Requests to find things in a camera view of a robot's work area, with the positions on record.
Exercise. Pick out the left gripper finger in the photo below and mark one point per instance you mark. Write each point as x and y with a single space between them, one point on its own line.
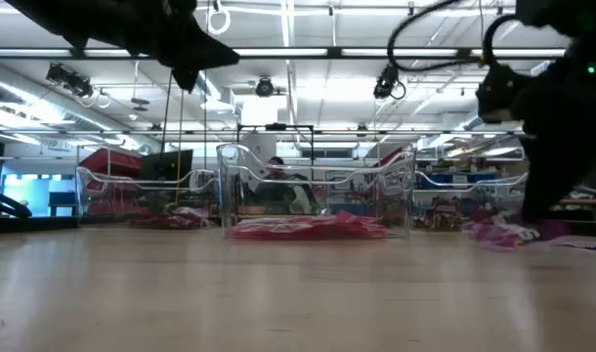
185 80
207 49

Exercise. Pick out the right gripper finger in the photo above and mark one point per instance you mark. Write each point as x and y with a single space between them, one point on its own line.
547 181

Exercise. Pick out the purple Skittles candy pack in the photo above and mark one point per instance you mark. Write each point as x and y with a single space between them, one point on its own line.
190 215
586 244
493 232

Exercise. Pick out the small brown candy bar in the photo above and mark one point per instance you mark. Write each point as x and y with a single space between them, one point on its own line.
427 222
450 223
442 206

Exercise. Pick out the clear plastic bin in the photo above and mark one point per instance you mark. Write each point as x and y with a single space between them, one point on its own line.
493 195
400 195
107 195

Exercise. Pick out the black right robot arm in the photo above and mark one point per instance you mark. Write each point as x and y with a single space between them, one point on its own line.
562 14

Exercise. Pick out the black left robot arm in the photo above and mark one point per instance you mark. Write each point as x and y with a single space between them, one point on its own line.
58 14

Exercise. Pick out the wooden workbench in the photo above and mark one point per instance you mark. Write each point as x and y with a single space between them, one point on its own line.
586 201

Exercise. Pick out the black monitor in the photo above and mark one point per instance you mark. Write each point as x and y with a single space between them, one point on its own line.
166 166

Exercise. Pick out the red tool chest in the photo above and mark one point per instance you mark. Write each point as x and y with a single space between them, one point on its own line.
112 163

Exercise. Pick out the person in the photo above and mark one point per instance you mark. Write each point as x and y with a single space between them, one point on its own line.
277 168

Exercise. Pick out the black hanging camera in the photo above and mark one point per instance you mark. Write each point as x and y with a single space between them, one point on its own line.
387 80
265 87
68 80

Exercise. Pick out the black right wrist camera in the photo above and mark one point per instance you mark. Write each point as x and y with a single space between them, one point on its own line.
496 93

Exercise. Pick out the black aluminium frame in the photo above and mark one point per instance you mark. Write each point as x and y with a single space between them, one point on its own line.
334 52

